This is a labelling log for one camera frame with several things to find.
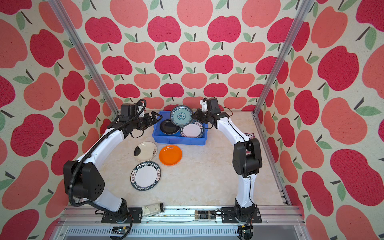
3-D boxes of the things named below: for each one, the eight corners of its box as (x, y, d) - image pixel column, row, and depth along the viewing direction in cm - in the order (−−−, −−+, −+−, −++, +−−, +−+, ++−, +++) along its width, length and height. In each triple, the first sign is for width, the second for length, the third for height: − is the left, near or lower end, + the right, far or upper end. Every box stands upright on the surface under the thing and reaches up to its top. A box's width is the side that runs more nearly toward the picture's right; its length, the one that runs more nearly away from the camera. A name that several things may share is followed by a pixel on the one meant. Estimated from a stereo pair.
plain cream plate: (132, 161, 95) (131, 160, 94) (137, 143, 104) (136, 141, 102) (155, 161, 95) (154, 160, 94) (158, 143, 104) (157, 141, 103)
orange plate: (158, 165, 94) (157, 164, 92) (161, 146, 103) (160, 144, 101) (181, 165, 94) (181, 164, 92) (182, 146, 103) (182, 144, 101)
